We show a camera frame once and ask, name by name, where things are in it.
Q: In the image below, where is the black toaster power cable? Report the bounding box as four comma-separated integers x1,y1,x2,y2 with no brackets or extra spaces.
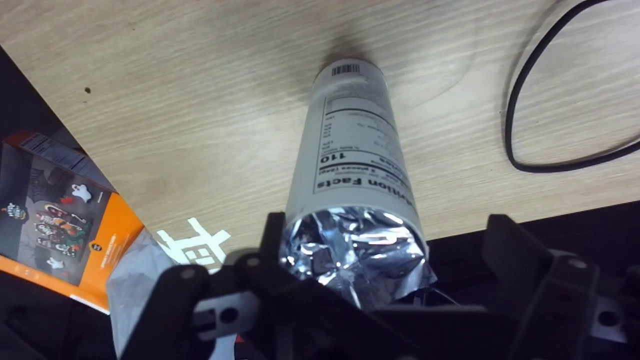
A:
503,0,640,174

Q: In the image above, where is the orange halloween picture box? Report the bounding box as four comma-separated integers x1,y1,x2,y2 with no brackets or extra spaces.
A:
0,129,145,313

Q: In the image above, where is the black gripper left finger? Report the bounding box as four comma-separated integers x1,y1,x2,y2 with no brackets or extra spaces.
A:
121,209,377,360

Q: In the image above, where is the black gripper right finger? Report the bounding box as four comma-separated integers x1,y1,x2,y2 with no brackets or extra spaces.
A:
483,213,640,360

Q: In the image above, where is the white foil-lined packet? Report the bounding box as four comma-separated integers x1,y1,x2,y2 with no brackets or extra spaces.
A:
279,57,436,310

